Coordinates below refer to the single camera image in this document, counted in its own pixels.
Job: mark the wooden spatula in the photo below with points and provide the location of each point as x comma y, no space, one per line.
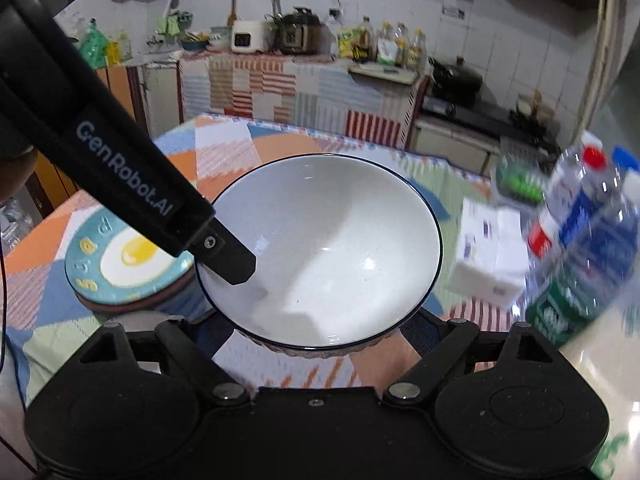
232,7

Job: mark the small dark pot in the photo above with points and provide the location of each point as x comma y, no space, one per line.
532,110

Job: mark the yellow bottle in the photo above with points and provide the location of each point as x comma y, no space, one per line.
114,51

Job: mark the teal fried egg plate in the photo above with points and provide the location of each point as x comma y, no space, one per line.
125,260

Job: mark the white bowl with dark rim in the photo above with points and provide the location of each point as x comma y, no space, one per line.
325,240

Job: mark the black wok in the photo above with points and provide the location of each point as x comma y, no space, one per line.
457,80

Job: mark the wooden chair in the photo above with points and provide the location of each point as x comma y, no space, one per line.
50,185

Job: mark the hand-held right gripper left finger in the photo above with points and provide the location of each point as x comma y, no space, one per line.
212,337

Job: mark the green plastic basket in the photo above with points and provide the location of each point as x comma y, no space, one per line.
520,187

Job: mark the green plastic bag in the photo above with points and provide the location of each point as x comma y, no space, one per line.
95,47

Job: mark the white rice cooker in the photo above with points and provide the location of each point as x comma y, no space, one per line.
247,36

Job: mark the white kitchen cabinet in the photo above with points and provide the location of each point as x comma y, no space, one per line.
450,145

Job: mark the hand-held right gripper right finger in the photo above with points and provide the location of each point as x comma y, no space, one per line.
422,337

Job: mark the cutting board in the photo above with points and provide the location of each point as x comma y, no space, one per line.
382,74

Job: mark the green label water bottle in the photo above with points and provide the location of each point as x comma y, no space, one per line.
555,310

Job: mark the blue bowl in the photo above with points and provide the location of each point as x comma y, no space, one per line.
195,42

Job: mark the patchwork counter curtain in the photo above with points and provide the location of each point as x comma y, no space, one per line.
280,85

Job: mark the red label water bottle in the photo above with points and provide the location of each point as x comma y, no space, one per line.
542,237

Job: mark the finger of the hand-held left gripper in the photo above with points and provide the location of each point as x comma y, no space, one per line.
230,260

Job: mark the white enamel pot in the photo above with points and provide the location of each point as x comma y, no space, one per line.
221,37

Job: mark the black gas stove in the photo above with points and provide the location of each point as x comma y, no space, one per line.
480,115

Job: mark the blue label water bottle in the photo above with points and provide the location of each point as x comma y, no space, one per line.
580,215

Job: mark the white tissue box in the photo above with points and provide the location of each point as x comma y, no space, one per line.
485,260

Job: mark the yellow packet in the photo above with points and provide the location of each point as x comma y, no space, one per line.
347,42

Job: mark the dark pressure cooker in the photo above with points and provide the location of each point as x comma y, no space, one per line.
299,35

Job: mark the green cloth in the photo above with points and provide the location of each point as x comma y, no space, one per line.
172,22

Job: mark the patchwork checked tablecloth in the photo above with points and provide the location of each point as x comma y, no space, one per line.
225,160

